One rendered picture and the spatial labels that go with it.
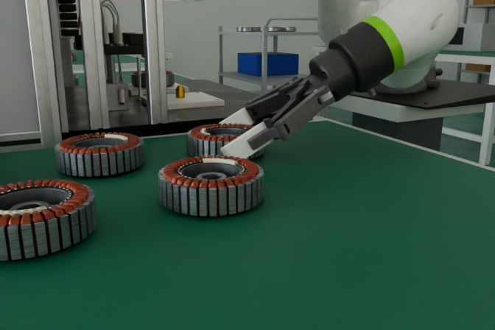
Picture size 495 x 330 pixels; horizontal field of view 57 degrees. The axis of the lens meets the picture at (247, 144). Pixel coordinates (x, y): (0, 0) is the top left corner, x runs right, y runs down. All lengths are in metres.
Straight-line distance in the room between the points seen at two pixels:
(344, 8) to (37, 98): 0.82
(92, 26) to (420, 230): 0.57
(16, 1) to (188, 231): 0.47
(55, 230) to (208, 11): 6.39
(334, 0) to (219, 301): 1.02
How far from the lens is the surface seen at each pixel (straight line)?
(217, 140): 0.62
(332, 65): 0.67
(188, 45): 6.63
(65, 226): 0.41
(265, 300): 0.33
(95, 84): 0.79
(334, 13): 1.28
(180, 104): 0.95
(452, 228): 0.47
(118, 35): 0.96
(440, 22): 0.72
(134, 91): 1.17
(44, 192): 0.48
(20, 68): 0.77
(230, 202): 0.45
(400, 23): 0.70
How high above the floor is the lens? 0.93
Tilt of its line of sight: 14 degrees down
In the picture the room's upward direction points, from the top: straight up
